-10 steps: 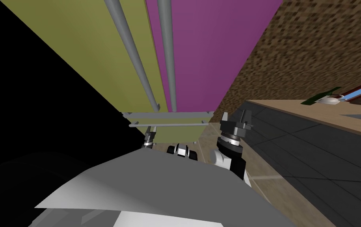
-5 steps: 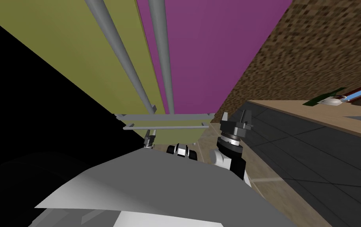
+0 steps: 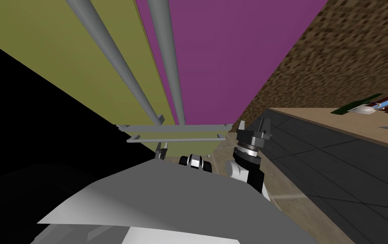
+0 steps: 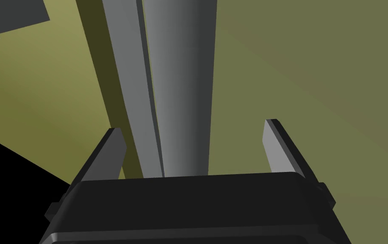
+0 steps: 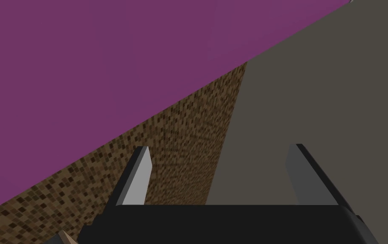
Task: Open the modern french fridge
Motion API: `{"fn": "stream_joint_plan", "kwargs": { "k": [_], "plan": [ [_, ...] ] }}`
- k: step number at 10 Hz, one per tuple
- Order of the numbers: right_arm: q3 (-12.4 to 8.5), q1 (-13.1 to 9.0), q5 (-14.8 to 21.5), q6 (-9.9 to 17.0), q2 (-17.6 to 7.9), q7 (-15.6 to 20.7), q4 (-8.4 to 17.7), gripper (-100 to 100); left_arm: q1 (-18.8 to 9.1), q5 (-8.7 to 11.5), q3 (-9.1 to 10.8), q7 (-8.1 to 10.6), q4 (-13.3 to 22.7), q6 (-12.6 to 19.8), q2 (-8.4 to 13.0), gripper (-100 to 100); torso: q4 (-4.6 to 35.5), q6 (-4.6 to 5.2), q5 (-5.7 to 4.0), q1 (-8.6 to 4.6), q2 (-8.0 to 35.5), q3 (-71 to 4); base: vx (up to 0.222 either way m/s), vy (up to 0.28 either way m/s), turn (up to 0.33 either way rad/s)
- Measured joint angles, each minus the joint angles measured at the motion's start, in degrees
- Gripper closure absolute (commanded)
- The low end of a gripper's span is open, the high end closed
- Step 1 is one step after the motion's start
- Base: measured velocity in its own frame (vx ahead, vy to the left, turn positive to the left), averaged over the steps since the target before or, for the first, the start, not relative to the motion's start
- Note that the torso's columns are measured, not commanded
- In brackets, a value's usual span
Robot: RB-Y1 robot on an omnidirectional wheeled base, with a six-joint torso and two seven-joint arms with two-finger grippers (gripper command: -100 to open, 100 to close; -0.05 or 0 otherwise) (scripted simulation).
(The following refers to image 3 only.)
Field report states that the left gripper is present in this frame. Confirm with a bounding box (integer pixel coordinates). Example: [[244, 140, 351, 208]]
[[154, 142, 169, 161]]

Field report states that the dark grey kitchen counter cabinet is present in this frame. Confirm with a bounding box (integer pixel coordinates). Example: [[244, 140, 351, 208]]
[[248, 93, 388, 244]]

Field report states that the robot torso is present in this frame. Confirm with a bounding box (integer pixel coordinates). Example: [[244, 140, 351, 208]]
[[29, 154, 316, 244]]

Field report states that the purple cupboard door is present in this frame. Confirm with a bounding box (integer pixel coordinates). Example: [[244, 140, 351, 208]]
[[135, 0, 329, 127]]

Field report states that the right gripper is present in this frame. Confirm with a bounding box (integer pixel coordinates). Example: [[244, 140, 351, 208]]
[[236, 117, 273, 150]]

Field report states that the olive green cupboard door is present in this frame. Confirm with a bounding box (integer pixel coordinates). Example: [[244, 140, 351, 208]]
[[0, 0, 176, 127]]

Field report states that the grey drawer bar handle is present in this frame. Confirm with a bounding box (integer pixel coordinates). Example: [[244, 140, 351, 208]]
[[116, 123, 234, 133], [126, 134, 226, 144]]

